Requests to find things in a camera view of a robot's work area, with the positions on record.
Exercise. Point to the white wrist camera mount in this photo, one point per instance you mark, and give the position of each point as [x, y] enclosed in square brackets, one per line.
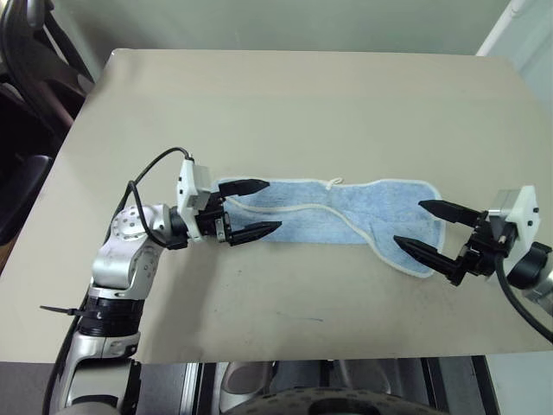
[525, 216]
[186, 190]

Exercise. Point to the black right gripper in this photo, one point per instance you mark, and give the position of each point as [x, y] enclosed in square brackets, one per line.
[486, 253]

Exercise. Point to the dark round perforated disc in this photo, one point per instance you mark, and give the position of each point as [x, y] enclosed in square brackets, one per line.
[294, 402]

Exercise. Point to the aluminium frame rail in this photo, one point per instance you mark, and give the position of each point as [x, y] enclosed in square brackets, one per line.
[192, 389]

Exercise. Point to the white door frame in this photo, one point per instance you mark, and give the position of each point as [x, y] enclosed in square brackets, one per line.
[518, 43]

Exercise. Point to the black office chair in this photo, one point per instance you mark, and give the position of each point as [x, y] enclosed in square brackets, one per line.
[26, 190]

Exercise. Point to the black zip tie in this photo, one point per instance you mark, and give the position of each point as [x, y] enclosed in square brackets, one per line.
[60, 309]

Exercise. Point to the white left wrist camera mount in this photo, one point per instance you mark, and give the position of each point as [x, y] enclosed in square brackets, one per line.
[186, 190]

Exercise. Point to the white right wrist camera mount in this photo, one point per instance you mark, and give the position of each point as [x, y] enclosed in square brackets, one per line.
[525, 216]

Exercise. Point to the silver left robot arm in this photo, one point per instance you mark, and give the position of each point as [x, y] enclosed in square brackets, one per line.
[116, 259]

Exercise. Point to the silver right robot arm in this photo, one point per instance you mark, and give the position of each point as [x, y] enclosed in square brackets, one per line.
[533, 268]

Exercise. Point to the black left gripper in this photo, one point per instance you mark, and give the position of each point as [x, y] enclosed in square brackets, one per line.
[209, 216]

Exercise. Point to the grey rounded shell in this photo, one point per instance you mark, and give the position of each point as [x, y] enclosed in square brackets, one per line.
[242, 380]

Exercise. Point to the light blue terry towel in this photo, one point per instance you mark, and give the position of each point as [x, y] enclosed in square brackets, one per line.
[324, 225]

